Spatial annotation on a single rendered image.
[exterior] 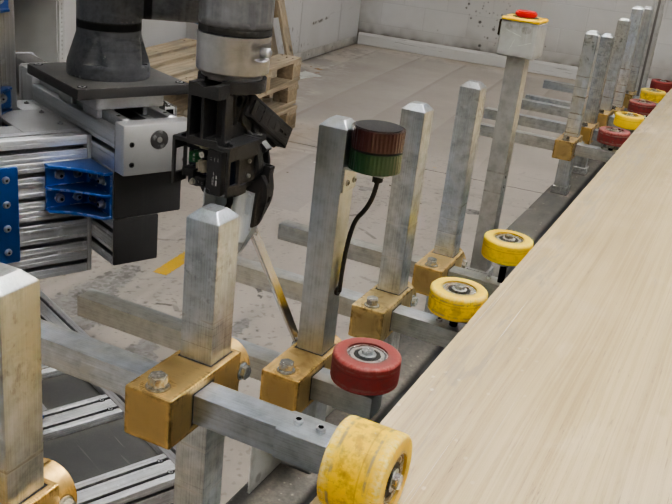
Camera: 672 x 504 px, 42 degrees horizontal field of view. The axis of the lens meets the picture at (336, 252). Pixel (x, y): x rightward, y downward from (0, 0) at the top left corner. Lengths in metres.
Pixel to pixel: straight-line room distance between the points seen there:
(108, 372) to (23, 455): 0.22
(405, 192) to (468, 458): 0.48
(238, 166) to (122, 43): 0.78
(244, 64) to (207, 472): 0.41
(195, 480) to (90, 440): 1.18
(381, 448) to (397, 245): 0.58
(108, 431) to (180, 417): 1.31
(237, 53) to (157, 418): 0.36
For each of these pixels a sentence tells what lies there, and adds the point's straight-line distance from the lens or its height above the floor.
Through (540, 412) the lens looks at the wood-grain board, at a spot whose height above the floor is 0.90.
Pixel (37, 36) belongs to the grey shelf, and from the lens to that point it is 4.35.
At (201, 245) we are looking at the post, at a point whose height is 1.09.
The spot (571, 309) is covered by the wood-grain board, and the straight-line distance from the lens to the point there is 1.25.
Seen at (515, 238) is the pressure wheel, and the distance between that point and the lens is 1.47.
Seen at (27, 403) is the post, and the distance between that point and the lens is 0.64.
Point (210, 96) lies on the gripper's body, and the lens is 0.89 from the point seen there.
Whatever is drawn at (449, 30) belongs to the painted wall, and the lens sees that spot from 9.14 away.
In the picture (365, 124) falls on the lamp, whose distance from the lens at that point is 0.98.
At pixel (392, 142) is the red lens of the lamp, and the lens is 0.96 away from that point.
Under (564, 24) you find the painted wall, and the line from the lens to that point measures 8.94.
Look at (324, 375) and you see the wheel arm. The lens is 1.06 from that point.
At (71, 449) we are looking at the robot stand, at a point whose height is 0.21.
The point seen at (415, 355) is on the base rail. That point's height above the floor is 0.70.
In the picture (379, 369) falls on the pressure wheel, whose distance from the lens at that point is 0.99.
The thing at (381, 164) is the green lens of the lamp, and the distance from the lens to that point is 0.96.
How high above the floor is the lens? 1.39
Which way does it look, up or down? 22 degrees down
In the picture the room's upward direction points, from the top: 7 degrees clockwise
